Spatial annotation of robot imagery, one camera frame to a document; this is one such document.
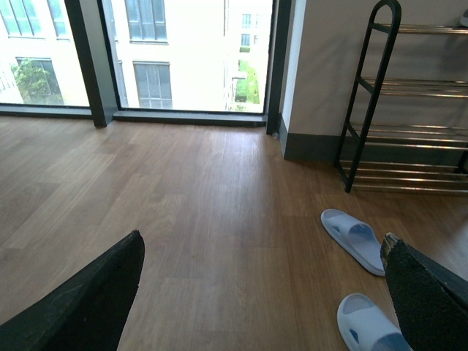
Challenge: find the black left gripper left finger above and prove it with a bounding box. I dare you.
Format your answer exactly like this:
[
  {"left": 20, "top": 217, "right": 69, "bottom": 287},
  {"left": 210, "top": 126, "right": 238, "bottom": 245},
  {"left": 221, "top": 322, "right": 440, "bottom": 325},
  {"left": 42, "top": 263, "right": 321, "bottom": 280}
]
[{"left": 1, "top": 230, "right": 145, "bottom": 350}]

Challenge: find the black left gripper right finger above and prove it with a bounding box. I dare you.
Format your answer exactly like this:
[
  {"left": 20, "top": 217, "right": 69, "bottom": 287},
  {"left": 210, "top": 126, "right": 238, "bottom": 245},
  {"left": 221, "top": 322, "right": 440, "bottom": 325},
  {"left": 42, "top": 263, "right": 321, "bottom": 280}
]
[{"left": 380, "top": 233, "right": 467, "bottom": 350}]

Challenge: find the light blue slide sandal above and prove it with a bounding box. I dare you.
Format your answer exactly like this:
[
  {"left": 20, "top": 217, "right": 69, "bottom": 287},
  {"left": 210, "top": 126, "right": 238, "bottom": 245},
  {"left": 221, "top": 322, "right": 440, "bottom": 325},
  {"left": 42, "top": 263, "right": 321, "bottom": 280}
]
[
  {"left": 336, "top": 293, "right": 412, "bottom": 350},
  {"left": 320, "top": 209, "right": 385, "bottom": 276}
]

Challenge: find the black metal shoe rack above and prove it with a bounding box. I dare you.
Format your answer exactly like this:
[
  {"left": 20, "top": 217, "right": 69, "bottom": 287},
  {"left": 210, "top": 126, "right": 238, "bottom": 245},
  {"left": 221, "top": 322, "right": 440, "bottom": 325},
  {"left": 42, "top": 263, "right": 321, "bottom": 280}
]
[{"left": 333, "top": 1, "right": 467, "bottom": 195}]

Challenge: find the dark window frame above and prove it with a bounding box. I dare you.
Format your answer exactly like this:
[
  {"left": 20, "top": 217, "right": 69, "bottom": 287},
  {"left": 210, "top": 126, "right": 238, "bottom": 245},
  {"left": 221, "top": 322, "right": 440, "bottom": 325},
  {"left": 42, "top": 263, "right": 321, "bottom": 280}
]
[{"left": 1, "top": 1, "right": 292, "bottom": 133}]

